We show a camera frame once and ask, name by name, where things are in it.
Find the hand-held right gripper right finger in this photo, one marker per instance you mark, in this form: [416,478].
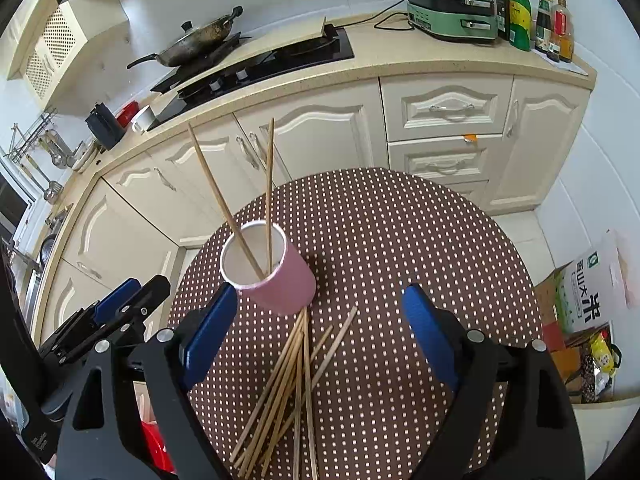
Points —
[430,332]

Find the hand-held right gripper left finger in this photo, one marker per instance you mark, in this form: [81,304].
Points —
[210,332]

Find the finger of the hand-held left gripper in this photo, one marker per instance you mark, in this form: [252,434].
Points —
[117,295]
[152,295]

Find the bunch of bamboo chopsticks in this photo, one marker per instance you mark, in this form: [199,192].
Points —
[287,367]

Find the pink paper cup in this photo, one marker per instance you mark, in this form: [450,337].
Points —
[285,285]

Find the brown polka dot tablecloth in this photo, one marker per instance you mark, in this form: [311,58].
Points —
[390,240]

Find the thin bamboo chopstick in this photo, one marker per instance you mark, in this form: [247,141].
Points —
[215,187]
[270,185]

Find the brown cardboard box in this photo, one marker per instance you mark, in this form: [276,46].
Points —
[550,300]

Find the stack of white plates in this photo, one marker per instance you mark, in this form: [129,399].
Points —
[86,157]

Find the metal utensil rack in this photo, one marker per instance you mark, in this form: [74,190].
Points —
[35,160]

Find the black box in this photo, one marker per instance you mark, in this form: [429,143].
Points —
[104,127]

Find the white rice bag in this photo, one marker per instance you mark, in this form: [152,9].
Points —
[595,285]

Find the medium cream drawer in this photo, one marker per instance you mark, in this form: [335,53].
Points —
[445,160]

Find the yellow snack packet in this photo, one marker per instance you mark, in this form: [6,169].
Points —
[602,352]

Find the white cup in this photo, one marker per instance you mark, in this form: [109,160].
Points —
[144,119]

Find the large cream drawer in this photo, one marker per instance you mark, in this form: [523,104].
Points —
[450,105]

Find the row of cream cabinet doors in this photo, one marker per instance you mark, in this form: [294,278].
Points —
[325,125]

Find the cream lattice cabinet panel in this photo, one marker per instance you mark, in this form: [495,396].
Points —
[50,47]

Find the black wok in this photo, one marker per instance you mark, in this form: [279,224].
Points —
[200,40]

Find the black gas stove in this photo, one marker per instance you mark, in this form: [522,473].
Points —
[280,62]

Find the beige kitchen countertop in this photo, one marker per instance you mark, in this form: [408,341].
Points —
[425,55]

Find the yellow green bottle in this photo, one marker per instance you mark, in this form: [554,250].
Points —
[521,17]

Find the green electric cooker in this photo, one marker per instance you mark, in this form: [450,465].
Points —
[450,5]

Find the green label sauce bottle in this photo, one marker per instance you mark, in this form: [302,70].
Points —
[544,22]

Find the red label sauce bottle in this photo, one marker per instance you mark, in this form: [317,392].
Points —
[562,27]

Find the dark oil bottle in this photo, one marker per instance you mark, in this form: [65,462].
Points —
[505,5]

